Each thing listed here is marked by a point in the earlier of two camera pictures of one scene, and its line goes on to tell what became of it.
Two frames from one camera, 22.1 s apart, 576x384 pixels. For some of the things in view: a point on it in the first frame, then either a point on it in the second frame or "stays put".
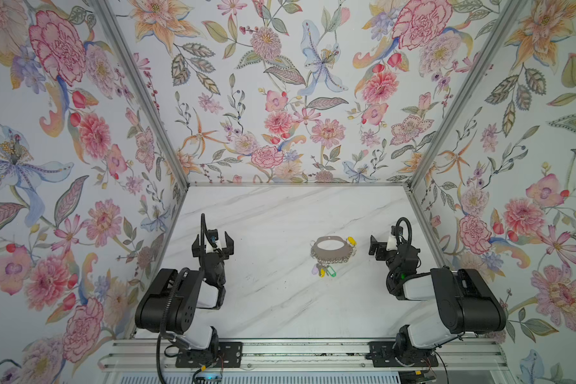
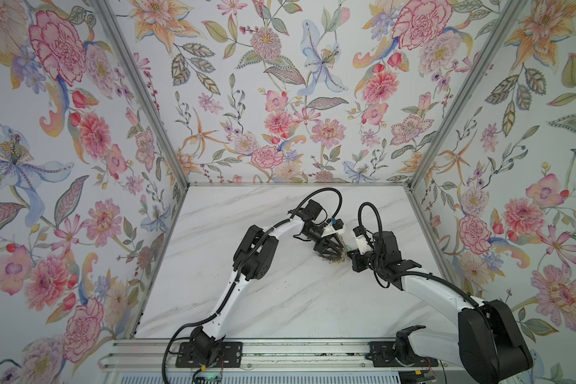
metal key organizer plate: x=331 y=256 stays put
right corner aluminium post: x=505 y=25 stays put
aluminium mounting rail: x=457 y=355 stays put
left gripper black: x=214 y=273 to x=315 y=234
